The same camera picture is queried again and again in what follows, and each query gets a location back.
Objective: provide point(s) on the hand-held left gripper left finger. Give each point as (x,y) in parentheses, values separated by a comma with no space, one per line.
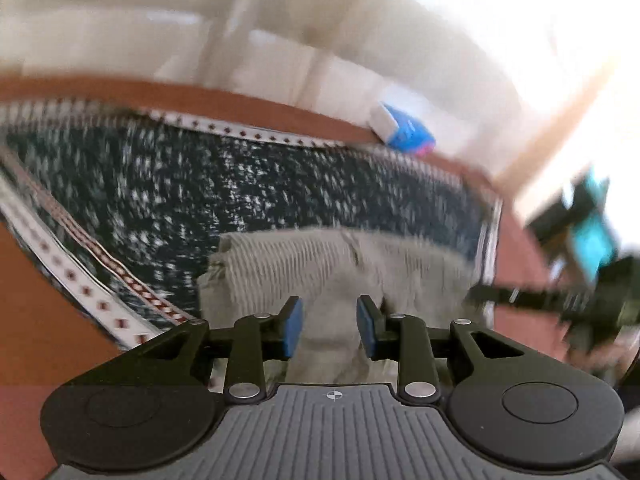
(294,327)

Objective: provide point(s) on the blue tissue pack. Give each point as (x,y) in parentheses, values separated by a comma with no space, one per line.
(407,132)

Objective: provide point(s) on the white curtain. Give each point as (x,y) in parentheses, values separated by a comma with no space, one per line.
(300,25)

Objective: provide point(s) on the navy white patterned mat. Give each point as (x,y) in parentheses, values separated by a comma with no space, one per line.
(200,185)

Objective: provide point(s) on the grey ribbed pants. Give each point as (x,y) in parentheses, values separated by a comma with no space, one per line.
(300,260)

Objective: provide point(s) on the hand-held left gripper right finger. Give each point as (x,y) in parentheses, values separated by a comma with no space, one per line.
(366,327)

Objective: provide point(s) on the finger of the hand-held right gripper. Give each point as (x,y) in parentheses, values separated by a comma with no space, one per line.
(530,300)

